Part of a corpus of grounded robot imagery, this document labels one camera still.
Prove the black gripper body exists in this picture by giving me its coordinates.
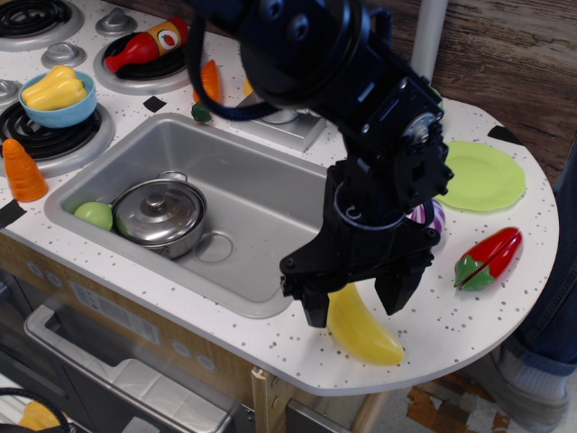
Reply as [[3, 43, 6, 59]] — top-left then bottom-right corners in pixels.
[[280, 164, 441, 300]]

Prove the silver stove knob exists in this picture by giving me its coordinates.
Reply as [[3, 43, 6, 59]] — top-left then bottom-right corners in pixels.
[[95, 7, 137, 37], [41, 42, 87, 69]]

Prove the yellow toy banana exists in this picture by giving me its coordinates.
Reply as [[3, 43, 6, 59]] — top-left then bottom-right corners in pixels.
[[327, 283, 405, 365]]

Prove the red toy ketchup bottle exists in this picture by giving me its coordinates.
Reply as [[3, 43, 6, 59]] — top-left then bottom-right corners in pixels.
[[104, 17, 189, 73]]

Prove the purple striped toy onion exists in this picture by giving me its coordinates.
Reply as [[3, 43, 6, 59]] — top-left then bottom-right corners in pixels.
[[408, 198, 445, 234]]

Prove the steel pot with lid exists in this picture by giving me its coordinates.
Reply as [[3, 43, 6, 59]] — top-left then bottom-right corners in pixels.
[[112, 170, 207, 260]]

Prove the toy corn cob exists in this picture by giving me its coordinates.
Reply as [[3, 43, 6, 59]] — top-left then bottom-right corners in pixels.
[[243, 78, 253, 97]]

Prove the grey shoe with sock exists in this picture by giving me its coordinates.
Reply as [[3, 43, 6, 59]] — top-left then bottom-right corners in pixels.
[[462, 346, 570, 432]]

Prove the grey support pole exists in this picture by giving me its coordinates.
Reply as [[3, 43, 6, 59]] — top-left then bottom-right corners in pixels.
[[410, 0, 448, 82]]

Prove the yellow object bottom left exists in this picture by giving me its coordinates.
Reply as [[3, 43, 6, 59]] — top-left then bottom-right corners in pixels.
[[17, 401, 62, 432]]

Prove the green toy apple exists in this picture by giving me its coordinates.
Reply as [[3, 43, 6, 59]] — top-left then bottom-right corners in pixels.
[[74, 202, 113, 231]]

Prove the silver stove knob middle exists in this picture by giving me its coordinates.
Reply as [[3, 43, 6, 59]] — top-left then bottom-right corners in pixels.
[[41, 42, 87, 69]]

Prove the silver toy faucet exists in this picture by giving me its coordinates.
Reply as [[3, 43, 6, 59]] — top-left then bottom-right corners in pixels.
[[233, 109, 326, 152]]

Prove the orange toy carrot piece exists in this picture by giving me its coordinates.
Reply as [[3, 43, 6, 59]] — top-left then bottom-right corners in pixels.
[[2, 138, 49, 202]]

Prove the black coil back burner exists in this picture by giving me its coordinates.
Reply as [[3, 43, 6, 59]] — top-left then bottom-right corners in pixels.
[[1, 1, 84, 52]]

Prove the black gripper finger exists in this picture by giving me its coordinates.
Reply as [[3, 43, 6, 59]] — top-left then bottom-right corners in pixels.
[[374, 263, 425, 315], [301, 290, 330, 328]]

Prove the orange toy carrot with leaves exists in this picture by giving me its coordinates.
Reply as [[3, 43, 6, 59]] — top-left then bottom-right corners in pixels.
[[191, 60, 222, 123]]

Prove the black coil stove burner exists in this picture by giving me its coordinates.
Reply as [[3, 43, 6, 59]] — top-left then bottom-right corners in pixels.
[[93, 32, 190, 96]]

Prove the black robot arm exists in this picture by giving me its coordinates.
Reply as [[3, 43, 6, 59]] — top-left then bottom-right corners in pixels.
[[186, 1, 453, 327]]

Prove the red toy chili pepper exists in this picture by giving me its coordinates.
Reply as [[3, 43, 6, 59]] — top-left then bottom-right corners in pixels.
[[453, 226, 523, 291]]

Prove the yellow toy bell pepper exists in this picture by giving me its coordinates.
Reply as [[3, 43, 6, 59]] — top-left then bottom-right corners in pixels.
[[22, 66, 87, 111]]

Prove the light green plate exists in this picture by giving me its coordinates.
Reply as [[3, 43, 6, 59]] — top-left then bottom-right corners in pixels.
[[437, 141, 526, 212]]

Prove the person's jeans leg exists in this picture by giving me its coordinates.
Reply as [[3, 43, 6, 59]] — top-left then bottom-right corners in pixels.
[[513, 143, 576, 376]]

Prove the grey sink basin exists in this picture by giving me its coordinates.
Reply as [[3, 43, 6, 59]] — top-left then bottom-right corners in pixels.
[[45, 114, 325, 318]]

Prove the silver oven door handle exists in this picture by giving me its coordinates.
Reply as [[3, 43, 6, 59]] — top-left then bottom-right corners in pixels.
[[24, 305, 235, 432]]

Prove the blue bowl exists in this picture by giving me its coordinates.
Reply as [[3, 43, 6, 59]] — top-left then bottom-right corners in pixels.
[[19, 71, 96, 128]]

